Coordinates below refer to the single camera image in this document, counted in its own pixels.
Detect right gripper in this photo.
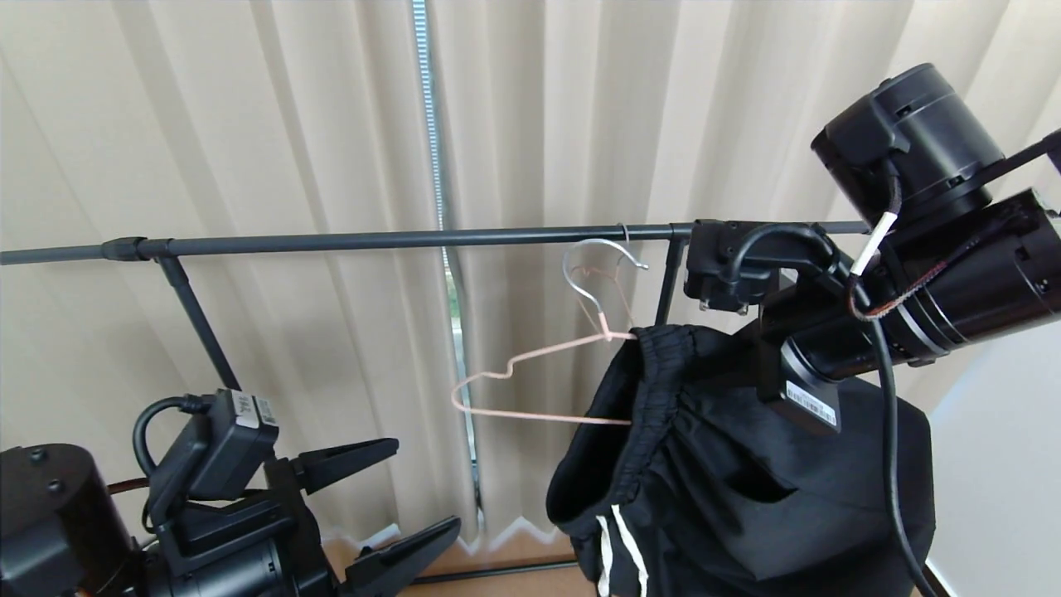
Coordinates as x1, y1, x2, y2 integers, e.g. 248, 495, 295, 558
754, 189, 1061, 434

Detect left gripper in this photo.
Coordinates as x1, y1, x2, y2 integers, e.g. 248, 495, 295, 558
133, 437, 463, 597

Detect pink clothes hanger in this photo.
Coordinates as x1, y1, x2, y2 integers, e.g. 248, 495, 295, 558
452, 239, 652, 427
579, 222, 641, 331

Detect black shorts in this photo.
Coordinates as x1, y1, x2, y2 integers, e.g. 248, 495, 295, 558
545, 323, 936, 597

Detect black clothes rack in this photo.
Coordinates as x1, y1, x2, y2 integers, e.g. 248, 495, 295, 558
0, 220, 871, 585

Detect beige curtain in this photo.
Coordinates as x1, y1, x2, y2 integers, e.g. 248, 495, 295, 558
0, 0, 1061, 552

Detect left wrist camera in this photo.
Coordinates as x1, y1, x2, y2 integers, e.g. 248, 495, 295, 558
145, 389, 281, 531

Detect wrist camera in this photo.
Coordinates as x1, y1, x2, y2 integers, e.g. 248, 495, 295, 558
684, 219, 840, 316
145, 389, 281, 531

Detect black cable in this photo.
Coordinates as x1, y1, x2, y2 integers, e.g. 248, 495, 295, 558
866, 315, 939, 597
133, 396, 215, 478

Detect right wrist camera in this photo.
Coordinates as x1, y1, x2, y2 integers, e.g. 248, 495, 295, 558
684, 219, 840, 316

